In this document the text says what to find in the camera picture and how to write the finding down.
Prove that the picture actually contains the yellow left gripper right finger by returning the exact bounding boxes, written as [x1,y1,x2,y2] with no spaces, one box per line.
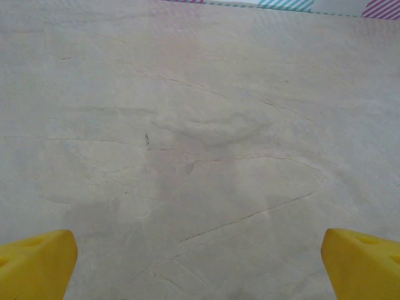
[321,227,400,300]

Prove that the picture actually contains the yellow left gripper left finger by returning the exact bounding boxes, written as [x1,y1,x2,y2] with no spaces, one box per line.
[0,229,78,300]

